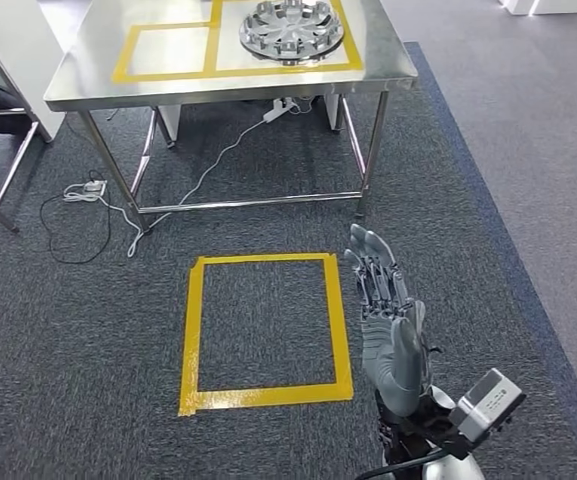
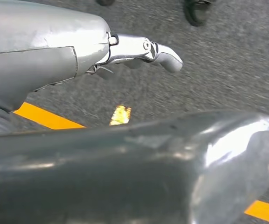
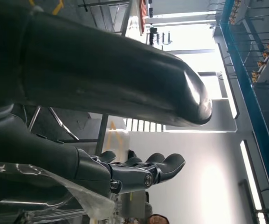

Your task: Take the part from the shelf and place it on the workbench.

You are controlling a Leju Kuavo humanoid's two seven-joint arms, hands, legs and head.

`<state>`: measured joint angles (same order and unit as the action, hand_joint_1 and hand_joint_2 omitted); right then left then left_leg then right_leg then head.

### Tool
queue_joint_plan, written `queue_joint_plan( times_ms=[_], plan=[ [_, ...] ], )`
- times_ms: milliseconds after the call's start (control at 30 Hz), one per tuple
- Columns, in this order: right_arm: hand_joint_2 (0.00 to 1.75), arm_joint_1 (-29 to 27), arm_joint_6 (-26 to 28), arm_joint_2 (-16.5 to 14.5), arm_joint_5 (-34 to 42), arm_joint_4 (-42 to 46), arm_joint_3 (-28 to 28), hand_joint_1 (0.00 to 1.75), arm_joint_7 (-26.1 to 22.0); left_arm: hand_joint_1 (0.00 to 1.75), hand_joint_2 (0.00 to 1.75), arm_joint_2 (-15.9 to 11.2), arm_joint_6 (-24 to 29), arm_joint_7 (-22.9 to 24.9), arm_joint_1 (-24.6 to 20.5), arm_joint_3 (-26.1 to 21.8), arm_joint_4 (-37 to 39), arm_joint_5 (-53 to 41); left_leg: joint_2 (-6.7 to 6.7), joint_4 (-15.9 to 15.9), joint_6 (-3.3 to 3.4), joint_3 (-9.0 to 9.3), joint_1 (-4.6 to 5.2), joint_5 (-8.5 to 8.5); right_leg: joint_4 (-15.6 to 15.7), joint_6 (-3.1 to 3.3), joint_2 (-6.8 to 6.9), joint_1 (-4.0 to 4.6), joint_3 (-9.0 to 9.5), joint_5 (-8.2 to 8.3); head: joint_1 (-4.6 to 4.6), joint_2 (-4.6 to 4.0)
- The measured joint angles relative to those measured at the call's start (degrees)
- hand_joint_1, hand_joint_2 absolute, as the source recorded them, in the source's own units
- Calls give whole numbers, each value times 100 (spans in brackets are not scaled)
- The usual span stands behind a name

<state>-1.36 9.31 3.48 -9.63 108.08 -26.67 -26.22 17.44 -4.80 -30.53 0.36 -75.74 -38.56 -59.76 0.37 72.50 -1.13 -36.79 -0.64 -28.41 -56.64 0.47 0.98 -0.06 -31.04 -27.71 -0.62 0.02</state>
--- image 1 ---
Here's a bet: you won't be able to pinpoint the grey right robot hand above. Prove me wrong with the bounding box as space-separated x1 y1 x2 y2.
342 223 426 419

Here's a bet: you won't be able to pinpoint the silver plastic wheel hubcap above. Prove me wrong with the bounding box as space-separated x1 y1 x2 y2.
238 0 345 66

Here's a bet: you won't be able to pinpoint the steel workbench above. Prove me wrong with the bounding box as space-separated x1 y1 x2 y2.
43 0 419 233

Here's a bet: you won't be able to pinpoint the white power strip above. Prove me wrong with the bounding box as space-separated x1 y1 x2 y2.
262 96 300 125

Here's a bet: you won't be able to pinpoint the white display plinth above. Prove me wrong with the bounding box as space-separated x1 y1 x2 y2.
499 0 577 17

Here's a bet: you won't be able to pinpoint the white desk chrome legs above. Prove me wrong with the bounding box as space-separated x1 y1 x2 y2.
0 0 68 234

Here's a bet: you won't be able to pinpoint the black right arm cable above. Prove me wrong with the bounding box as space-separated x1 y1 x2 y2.
355 449 452 480

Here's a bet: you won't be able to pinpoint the long white floor cable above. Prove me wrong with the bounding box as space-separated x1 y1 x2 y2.
126 112 271 260

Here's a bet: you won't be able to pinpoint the white power adapter with cord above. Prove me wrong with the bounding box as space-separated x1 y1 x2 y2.
62 180 144 256

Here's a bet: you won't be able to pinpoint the black floor cable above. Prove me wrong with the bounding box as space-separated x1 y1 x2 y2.
39 169 114 266

